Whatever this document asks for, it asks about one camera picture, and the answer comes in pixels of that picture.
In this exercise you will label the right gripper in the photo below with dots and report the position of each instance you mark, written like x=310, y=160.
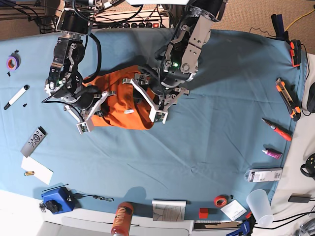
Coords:
x=82, y=99

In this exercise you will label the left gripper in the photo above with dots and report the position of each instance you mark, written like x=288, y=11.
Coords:
x=163, y=82

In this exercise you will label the orange t-shirt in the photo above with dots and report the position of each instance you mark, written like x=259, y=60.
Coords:
x=122, y=110

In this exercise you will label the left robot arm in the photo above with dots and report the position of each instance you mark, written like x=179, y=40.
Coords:
x=191, y=33

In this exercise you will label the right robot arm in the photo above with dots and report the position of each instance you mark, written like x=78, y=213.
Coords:
x=65, y=85

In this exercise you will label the grey remote control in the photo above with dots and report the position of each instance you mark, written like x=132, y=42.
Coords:
x=34, y=140

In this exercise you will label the black and white marker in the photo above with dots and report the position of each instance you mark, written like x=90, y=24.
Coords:
x=16, y=96

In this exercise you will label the blue-grey table cloth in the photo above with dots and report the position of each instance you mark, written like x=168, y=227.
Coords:
x=210, y=139

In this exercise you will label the power strip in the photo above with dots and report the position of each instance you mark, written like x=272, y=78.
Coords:
x=139, y=25

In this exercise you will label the white paper card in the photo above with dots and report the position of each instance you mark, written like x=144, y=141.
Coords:
x=41, y=172

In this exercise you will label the purple tape roll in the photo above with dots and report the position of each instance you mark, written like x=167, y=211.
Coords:
x=13, y=62

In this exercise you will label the small yellow battery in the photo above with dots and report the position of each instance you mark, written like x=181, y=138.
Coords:
x=29, y=173

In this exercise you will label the blue clamp box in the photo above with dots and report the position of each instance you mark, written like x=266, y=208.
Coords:
x=58, y=200

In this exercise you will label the grey notebook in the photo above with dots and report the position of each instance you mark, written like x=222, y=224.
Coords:
x=168, y=211

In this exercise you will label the red tape roll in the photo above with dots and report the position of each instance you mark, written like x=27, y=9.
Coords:
x=221, y=200

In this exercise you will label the purple glue tube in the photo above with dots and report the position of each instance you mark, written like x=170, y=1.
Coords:
x=272, y=153

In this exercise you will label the small red cube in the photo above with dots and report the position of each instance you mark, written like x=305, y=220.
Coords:
x=203, y=213

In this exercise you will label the orange drink bottle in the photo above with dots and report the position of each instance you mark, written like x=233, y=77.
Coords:
x=122, y=221

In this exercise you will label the red screwdriver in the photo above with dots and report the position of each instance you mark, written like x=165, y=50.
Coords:
x=278, y=130

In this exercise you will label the white square card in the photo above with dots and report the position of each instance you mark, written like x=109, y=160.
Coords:
x=233, y=210

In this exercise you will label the orange black utility knife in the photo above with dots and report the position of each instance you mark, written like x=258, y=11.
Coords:
x=292, y=105

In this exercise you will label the plastic blister pack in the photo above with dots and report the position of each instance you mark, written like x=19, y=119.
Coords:
x=263, y=175

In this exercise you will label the translucent plastic cup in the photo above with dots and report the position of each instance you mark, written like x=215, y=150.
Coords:
x=260, y=207

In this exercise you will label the blue black clamp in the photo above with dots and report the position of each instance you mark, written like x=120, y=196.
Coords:
x=278, y=25

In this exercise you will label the orange black clamp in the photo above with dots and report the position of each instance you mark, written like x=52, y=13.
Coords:
x=295, y=52

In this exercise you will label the black computer mouse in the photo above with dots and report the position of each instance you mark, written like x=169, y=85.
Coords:
x=311, y=99

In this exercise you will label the blue spring clamp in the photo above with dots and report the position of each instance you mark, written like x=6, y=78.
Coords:
x=246, y=227

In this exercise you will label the black power adapter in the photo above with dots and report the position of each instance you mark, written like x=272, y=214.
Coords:
x=295, y=198

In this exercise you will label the silver carabiner with strap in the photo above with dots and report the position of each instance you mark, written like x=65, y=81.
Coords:
x=80, y=196

